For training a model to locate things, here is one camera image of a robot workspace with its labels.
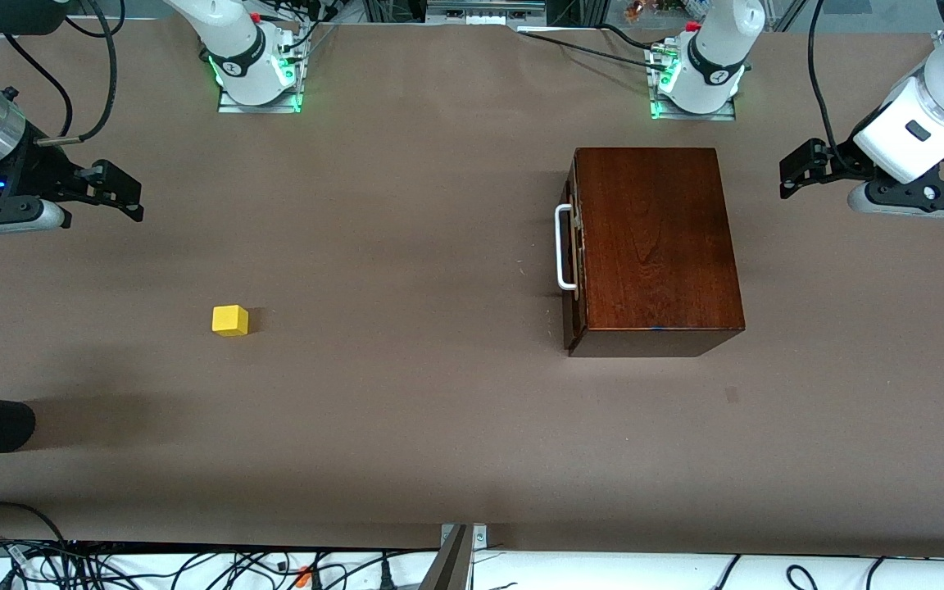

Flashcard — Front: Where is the yellow cube block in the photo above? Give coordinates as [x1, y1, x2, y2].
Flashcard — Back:
[211, 305, 249, 337]

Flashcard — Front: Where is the wooden drawer with white handle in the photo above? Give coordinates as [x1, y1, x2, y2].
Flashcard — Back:
[554, 168, 588, 333]

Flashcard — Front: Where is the dark brown wooden cabinet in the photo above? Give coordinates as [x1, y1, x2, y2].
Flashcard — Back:
[562, 147, 746, 358]

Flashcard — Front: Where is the white power strip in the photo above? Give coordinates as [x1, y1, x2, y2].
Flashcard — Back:
[427, 0, 548, 25]

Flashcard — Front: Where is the dark metal beam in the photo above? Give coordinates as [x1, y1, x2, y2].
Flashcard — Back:
[419, 526, 473, 590]

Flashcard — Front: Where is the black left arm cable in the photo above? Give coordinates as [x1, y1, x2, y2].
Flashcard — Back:
[806, 0, 858, 169]

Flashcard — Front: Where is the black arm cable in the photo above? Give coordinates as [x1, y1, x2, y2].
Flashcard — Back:
[806, 0, 858, 169]
[3, 0, 118, 148]

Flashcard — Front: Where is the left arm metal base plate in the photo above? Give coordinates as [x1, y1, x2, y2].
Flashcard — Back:
[650, 43, 738, 121]

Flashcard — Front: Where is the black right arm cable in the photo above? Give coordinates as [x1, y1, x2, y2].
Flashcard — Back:
[3, 0, 118, 148]

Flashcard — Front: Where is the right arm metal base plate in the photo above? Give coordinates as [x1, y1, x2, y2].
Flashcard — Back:
[216, 29, 303, 114]

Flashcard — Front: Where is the short black table cable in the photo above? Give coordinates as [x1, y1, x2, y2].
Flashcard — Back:
[599, 23, 658, 52]

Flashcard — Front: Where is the long black table cable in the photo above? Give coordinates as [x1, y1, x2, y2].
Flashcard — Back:
[517, 31, 666, 71]

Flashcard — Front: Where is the black looped floor cable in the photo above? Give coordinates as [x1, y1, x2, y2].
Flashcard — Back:
[0, 501, 70, 547]

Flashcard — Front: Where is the silver metal bracket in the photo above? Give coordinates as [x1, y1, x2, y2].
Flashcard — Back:
[441, 524, 488, 555]

